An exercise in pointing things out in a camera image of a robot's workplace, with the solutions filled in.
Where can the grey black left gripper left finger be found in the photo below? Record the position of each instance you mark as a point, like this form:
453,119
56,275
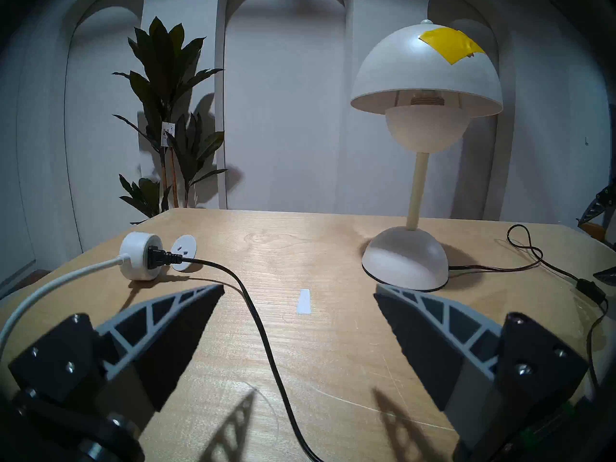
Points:
62,355

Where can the finger of the grey black right gripper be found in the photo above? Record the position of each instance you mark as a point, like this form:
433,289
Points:
601,206
609,276

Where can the grey black left gripper right finger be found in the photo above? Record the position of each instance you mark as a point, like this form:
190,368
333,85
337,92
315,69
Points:
529,365

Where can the white mushroom table lamp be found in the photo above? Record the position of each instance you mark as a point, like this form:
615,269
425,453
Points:
409,64

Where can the wooden white cushioned chair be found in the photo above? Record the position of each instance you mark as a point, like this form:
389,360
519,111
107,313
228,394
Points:
596,231

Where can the white round power socket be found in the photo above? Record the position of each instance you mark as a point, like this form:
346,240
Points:
134,255

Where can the white round socket disc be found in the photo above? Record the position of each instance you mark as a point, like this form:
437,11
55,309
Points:
185,248

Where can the yellow tape patch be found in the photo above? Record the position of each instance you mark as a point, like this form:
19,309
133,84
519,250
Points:
450,43

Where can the short white tape strip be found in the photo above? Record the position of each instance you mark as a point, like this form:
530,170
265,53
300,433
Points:
303,301

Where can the white plant tag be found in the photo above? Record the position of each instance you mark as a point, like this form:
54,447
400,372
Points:
167,134

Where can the tall green potted plant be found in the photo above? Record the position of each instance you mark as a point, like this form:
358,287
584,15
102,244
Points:
163,66

